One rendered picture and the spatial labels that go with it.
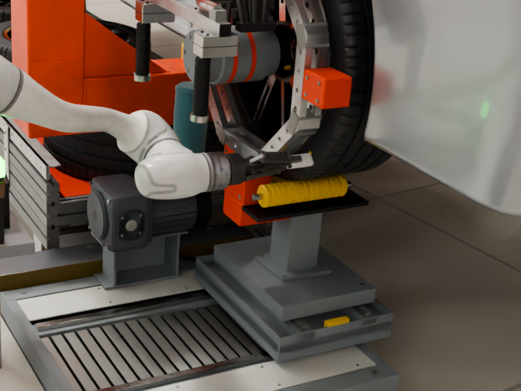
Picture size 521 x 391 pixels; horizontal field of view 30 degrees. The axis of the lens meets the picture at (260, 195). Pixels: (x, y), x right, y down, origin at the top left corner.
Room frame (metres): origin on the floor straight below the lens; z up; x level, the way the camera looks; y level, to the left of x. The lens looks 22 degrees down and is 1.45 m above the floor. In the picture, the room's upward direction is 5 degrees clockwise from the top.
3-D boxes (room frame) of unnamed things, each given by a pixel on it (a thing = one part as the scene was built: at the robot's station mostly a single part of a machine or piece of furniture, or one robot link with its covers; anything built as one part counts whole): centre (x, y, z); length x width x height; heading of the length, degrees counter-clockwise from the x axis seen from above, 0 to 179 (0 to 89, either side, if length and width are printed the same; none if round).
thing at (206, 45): (2.14, 0.13, 0.93); 0.09 x 0.05 x 0.05; 121
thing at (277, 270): (2.48, -0.11, 0.32); 0.40 x 0.30 x 0.28; 31
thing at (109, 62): (2.81, 0.33, 0.69); 0.52 x 0.17 x 0.35; 121
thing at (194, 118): (2.12, 0.15, 0.83); 0.04 x 0.04 x 0.16
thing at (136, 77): (2.41, 0.33, 0.83); 0.04 x 0.04 x 0.16
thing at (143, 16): (2.43, 0.30, 0.93); 0.09 x 0.05 x 0.05; 121
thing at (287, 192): (2.34, -0.11, 0.51); 0.29 x 0.06 x 0.06; 121
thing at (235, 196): (2.41, 0.01, 0.48); 0.16 x 0.12 x 0.17; 121
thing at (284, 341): (2.48, -0.11, 0.13); 0.50 x 0.36 x 0.10; 31
